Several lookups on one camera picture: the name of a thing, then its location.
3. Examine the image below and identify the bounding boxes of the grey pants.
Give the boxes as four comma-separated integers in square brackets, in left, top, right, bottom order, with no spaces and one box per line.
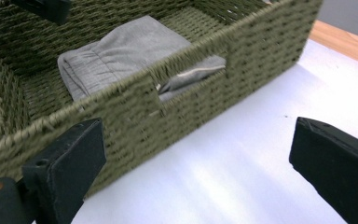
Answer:
[57,15,227,104]

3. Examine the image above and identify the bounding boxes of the green woven basket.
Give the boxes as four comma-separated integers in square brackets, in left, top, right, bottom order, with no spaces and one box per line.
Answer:
[0,0,324,199]

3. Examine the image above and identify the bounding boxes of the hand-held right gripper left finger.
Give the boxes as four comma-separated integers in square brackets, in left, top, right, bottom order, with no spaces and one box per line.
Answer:
[21,118,107,224]

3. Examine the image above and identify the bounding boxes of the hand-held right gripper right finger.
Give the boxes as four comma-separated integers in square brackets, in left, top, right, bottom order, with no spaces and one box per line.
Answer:
[288,117,358,224]

